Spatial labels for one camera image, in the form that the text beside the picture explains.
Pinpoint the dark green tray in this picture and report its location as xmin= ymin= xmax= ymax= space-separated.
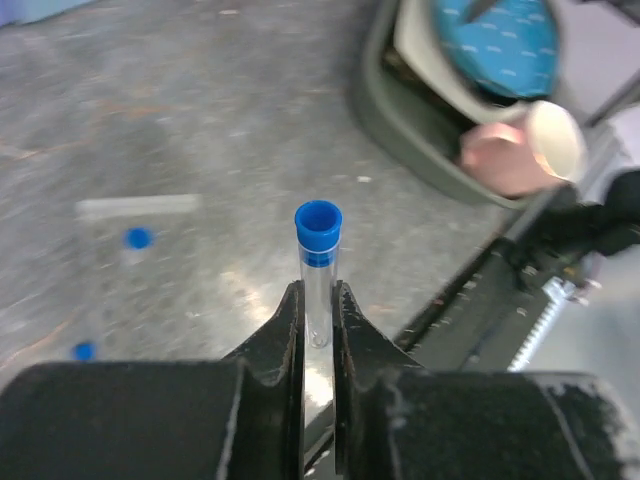
xmin=350 ymin=1 xmax=529 ymax=210

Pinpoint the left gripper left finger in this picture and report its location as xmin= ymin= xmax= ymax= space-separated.
xmin=1 ymin=282 xmax=304 ymax=479

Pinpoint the clear test tube rack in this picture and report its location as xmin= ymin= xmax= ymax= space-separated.
xmin=76 ymin=194 xmax=206 ymax=360

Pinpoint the pink mug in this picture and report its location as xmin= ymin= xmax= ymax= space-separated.
xmin=458 ymin=101 xmax=586 ymax=198

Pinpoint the white square plate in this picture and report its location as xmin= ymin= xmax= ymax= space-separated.
xmin=393 ymin=0 xmax=528 ymax=123

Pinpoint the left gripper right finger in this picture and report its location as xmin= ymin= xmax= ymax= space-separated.
xmin=332 ymin=283 xmax=639 ymax=479

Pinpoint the blue cap test tube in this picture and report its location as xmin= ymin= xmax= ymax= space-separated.
xmin=71 ymin=341 xmax=96 ymax=362
xmin=294 ymin=200 xmax=343 ymax=349

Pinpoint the blue dotted plate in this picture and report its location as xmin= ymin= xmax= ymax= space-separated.
xmin=429 ymin=1 xmax=560 ymax=101

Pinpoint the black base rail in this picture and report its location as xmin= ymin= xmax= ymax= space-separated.
xmin=299 ymin=189 xmax=640 ymax=471

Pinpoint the blue cap small vial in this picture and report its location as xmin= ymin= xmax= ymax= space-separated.
xmin=122 ymin=226 xmax=155 ymax=265

